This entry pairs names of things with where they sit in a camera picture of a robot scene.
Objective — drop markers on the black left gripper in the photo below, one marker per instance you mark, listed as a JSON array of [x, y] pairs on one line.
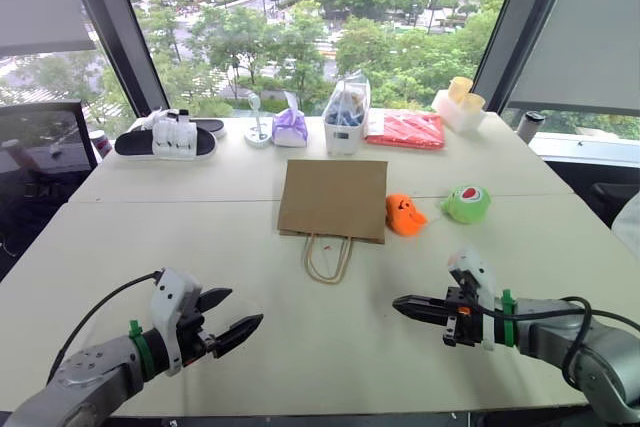
[[192, 332]]

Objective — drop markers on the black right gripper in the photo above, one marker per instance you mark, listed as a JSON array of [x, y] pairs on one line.
[[465, 327]]

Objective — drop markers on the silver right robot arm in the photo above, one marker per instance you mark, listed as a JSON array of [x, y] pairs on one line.
[[590, 347]]

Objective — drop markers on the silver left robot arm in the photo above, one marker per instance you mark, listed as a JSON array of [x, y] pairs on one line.
[[85, 377]]

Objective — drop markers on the brown paper bag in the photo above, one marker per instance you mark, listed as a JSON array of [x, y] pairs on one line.
[[332, 199]]

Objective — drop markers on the purple tissue pouch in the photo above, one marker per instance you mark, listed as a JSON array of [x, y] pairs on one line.
[[289, 129]]

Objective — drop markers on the orange plush toy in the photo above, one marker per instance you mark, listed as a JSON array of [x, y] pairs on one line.
[[405, 217]]

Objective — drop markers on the green round plush toy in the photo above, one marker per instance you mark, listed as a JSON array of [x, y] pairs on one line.
[[467, 204]]

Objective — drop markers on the red plastic packet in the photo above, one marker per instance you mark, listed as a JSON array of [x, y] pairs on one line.
[[407, 131]]

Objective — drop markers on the clear stand with white base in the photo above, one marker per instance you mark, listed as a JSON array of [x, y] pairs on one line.
[[258, 136]]

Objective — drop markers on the white bin with blue items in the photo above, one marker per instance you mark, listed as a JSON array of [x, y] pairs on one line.
[[342, 137]]

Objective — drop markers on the white cup holder box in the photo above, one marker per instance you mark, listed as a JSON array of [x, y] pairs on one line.
[[457, 114]]

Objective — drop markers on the beige paper cup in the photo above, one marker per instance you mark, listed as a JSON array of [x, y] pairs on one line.
[[473, 103], [459, 88]]

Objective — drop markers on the red and white cup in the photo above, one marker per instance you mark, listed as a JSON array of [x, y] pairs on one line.
[[101, 143]]

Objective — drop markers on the black office chair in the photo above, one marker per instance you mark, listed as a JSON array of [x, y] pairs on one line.
[[40, 147]]

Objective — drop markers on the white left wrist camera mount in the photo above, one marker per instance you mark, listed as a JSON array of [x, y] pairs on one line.
[[170, 297]]

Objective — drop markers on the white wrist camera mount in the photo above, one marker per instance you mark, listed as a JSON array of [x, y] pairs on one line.
[[477, 272], [170, 297]]

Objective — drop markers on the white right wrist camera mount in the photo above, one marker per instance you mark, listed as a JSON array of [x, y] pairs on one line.
[[477, 272]]

